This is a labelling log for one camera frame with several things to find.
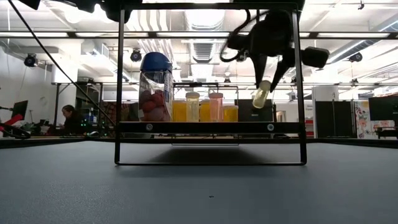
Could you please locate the person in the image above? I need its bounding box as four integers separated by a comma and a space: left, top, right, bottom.
60, 105, 85, 135

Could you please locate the large black screen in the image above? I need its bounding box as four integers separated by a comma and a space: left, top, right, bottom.
368, 95, 398, 122

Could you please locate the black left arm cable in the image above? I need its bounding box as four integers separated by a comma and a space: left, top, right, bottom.
7, 0, 116, 126

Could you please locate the silver ventilation duct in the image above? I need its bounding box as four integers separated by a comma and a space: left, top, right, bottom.
183, 9, 226, 100

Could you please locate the black computer monitor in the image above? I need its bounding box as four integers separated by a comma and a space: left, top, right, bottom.
11, 100, 29, 122

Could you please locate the wooden shelf with black frame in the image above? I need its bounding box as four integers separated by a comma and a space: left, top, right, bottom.
114, 2, 308, 166

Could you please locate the black metal stand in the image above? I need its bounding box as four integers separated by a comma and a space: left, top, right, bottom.
51, 81, 104, 131

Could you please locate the medium orange pill bottle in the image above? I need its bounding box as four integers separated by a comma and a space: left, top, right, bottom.
222, 105, 239, 123

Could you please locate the blue-capped antacid bottle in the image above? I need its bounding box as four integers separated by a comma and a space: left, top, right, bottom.
138, 51, 174, 123

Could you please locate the small clear pill bottle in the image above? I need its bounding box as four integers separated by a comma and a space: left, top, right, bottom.
252, 80, 272, 110
185, 91, 201, 123

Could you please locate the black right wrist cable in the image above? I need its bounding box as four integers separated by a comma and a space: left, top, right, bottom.
219, 9, 261, 63

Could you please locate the large orange pill bottle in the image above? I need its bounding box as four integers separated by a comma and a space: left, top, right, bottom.
198, 99, 211, 123
172, 99, 187, 123

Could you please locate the floral poster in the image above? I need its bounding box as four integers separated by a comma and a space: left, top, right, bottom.
354, 100, 376, 139

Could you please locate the black metal rig frame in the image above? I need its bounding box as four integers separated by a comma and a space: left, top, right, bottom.
0, 136, 398, 149

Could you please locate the grey tarp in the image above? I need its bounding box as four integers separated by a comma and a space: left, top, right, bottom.
129, 102, 140, 123

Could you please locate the red object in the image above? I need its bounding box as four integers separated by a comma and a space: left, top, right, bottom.
0, 113, 24, 131

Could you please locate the black cabinet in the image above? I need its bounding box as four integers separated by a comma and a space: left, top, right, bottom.
238, 99, 274, 123

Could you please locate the dark blue table mat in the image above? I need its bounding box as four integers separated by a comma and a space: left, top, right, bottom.
0, 141, 398, 224

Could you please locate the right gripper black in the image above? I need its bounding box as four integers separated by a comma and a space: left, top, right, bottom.
226, 8, 331, 93

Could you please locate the black room partition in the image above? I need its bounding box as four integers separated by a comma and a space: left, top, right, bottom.
315, 100, 357, 139

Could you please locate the small red pill bottle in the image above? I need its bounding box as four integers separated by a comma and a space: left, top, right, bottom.
208, 91, 224, 123

